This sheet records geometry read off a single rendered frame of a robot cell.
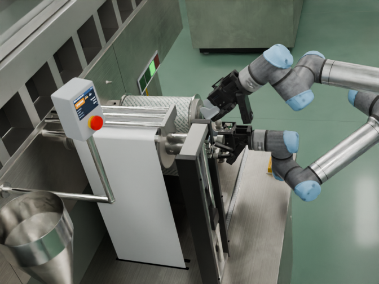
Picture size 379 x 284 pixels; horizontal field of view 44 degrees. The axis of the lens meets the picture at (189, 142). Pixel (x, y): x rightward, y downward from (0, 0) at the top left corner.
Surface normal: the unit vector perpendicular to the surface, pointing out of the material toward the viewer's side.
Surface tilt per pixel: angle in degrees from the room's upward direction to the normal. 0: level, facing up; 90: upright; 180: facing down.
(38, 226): 72
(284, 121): 0
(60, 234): 90
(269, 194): 0
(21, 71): 90
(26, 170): 90
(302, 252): 0
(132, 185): 90
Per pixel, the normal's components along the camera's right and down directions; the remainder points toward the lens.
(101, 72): 0.95, 0.05
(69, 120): -0.50, 0.59
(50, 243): 0.69, 0.36
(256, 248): -0.15, -0.78
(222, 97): -0.26, 0.62
